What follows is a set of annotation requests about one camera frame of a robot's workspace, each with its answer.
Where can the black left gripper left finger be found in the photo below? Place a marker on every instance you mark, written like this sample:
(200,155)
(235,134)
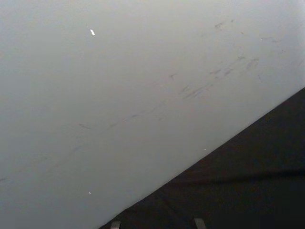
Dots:
(115,225)

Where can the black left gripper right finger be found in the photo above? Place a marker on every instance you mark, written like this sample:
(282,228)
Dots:
(200,224)

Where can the black table cloth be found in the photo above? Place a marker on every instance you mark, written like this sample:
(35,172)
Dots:
(243,186)

